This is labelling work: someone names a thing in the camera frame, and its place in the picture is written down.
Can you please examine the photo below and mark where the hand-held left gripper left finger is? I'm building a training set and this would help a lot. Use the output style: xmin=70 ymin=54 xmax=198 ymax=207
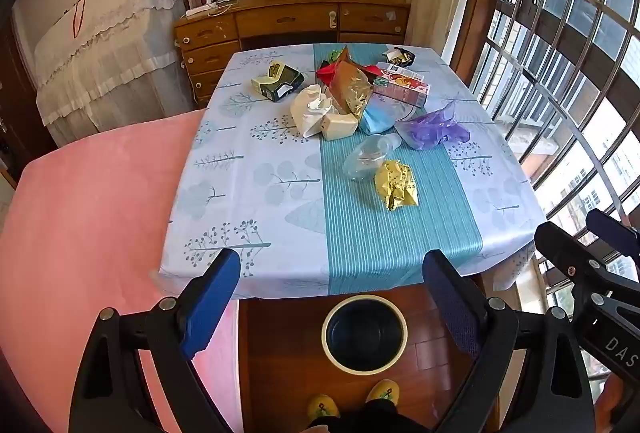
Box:
xmin=70 ymin=248 xmax=242 ymax=433

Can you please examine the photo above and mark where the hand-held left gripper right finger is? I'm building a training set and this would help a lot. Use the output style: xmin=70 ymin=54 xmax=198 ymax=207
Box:
xmin=422 ymin=249 xmax=596 ymax=433

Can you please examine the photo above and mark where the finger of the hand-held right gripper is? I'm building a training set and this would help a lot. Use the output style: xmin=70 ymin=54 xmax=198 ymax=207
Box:
xmin=586 ymin=209 xmax=640 ymax=264
xmin=534 ymin=220 xmax=617 ymax=315

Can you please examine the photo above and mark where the round dark trash bin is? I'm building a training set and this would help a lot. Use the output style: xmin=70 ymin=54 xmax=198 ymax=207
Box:
xmin=321 ymin=294 xmax=408 ymax=374

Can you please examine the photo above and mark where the yellow wrapper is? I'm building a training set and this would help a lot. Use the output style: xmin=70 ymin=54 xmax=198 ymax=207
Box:
xmin=374 ymin=160 xmax=420 ymax=212

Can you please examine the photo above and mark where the clear plastic bottle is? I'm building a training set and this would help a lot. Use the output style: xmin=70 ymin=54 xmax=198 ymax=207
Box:
xmin=342 ymin=133 xmax=402 ymax=181

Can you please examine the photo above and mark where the purple plastic bag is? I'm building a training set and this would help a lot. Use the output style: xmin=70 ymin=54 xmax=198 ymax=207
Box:
xmin=395 ymin=100 xmax=472 ymax=150

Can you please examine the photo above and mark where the blue plastic bag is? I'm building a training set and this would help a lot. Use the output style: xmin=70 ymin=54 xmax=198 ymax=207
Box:
xmin=359 ymin=93 xmax=408 ymax=135

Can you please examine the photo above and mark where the cream small box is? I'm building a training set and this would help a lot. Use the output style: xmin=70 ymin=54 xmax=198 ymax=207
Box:
xmin=320 ymin=110 xmax=359 ymax=141

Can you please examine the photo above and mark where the white paper bag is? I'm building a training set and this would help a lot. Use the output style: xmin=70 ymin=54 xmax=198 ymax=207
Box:
xmin=290 ymin=84 xmax=335 ymax=138

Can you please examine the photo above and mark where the pink printed carton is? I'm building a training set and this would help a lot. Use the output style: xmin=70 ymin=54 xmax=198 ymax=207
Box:
xmin=372 ymin=63 xmax=431 ymax=109

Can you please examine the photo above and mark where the green and white cookie box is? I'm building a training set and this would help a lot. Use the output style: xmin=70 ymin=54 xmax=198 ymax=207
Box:
xmin=251 ymin=60 xmax=306 ymax=103

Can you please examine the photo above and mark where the gold snack bag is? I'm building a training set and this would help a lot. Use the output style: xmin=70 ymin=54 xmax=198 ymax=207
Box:
xmin=327 ymin=46 xmax=376 ymax=120

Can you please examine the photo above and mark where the dark wrapper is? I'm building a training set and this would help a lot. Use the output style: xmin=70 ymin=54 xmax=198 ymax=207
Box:
xmin=382 ymin=47 xmax=416 ymax=68

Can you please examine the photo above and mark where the red packet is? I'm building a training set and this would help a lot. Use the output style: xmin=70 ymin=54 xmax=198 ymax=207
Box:
xmin=316 ymin=60 xmax=341 ymax=86

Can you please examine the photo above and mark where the person's right hand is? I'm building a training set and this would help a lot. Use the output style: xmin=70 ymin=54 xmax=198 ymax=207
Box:
xmin=599 ymin=375 xmax=628 ymax=433

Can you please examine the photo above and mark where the yellow slipper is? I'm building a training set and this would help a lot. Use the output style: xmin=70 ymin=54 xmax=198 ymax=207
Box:
xmin=307 ymin=394 xmax=341 ymax=421
xmin=366 ymin=379 xmax=400 ymax=405

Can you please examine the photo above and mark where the table with blue tablecloth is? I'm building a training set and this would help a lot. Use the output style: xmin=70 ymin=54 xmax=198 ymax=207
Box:
xmin=157 ymin=43 xmax=548 ymax=299

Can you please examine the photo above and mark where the pink blanket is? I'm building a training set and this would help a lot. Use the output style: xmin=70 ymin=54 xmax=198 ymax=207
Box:
xmin=0 ymin=109 xmax=243 ymax=433

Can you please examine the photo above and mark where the window with metal grille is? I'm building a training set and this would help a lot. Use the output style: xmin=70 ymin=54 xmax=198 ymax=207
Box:
xmin=450 ymin=0 xmax=640 ymax=364

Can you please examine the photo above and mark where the wooden desk with drawers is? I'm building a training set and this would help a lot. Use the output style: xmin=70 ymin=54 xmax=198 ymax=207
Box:
xmin=173 ymin=0 xmax=412 ymax=109

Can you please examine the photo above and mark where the white power strip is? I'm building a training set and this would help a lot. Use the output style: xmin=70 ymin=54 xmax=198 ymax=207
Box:
xmin=186 ymin=2 xmax=221 ymax=18

